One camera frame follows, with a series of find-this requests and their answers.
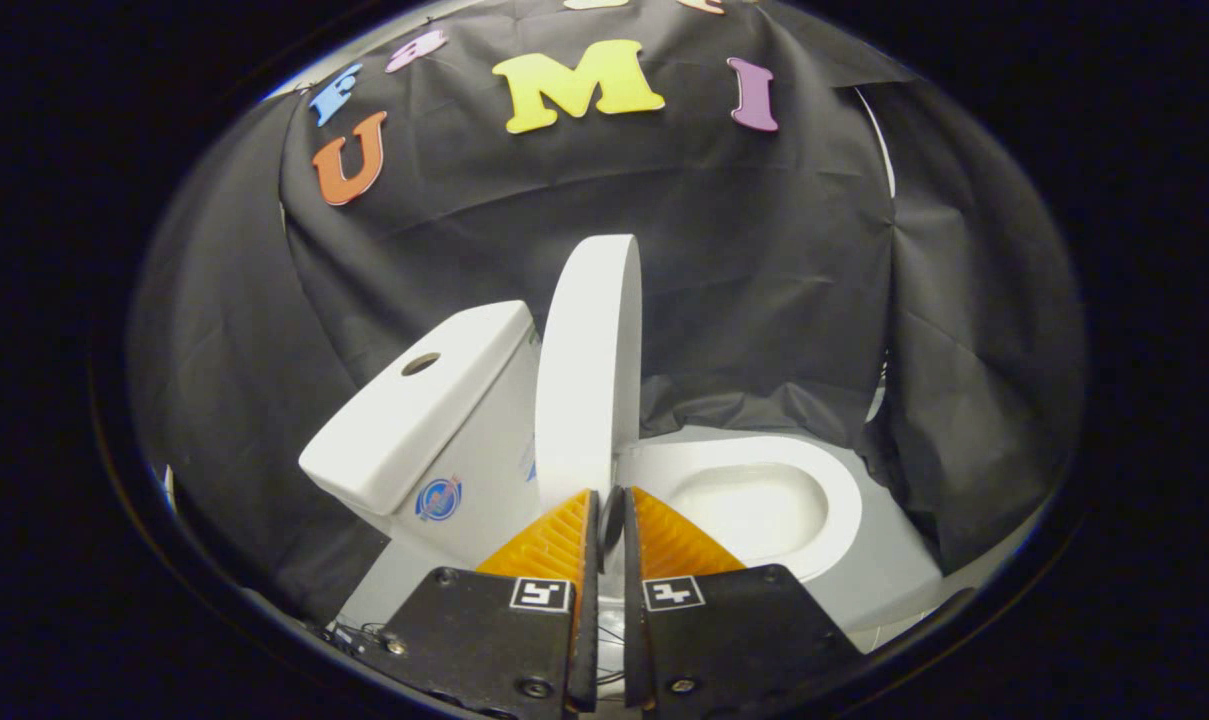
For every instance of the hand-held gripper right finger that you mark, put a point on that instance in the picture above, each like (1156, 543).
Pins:
(634, 640)

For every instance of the white toilet tank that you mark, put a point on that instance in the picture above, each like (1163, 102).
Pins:
(404, 430)

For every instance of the black backdrop cloth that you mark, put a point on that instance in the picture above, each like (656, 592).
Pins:
(764, 300)

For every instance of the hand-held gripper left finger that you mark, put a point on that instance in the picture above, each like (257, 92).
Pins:
(588, 640)

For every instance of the white toilet lid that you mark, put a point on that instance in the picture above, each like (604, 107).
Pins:
(589, 380)

